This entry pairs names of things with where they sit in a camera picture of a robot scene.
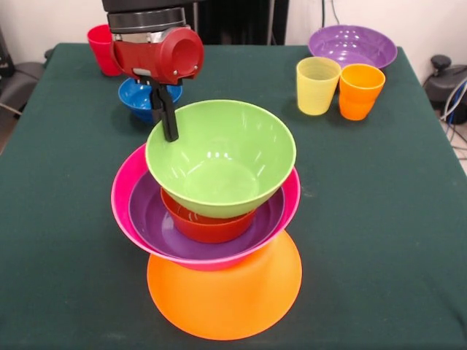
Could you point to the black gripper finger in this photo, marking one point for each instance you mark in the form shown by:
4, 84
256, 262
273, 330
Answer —
157, 105
168, 116

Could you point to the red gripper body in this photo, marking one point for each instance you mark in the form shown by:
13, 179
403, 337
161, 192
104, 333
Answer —
153, 58

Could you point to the small blue plastic bowl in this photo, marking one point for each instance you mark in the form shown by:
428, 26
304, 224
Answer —
135, 96

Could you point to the green plastic bowl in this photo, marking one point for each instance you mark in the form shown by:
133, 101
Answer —
226, 146

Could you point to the large pink plastic bowl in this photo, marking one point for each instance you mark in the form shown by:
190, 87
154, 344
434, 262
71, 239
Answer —
122, 197

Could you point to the purple plastic bowl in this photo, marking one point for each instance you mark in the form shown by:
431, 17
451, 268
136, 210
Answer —
350, 49
146, 215

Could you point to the small red-orange plastic bowl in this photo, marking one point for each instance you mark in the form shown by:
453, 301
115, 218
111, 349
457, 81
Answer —
211, 228

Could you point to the large orange plastic bowl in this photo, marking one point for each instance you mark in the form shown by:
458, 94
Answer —
226, 302

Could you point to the red plastic cup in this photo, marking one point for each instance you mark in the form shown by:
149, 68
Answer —
100, 51

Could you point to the yellow plastic cup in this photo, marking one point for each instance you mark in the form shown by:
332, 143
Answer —
315, 91

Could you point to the dark green table cloth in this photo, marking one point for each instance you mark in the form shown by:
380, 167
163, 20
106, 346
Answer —
73, 237

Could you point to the orange plastic cup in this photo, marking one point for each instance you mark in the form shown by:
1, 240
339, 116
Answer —
359, 98

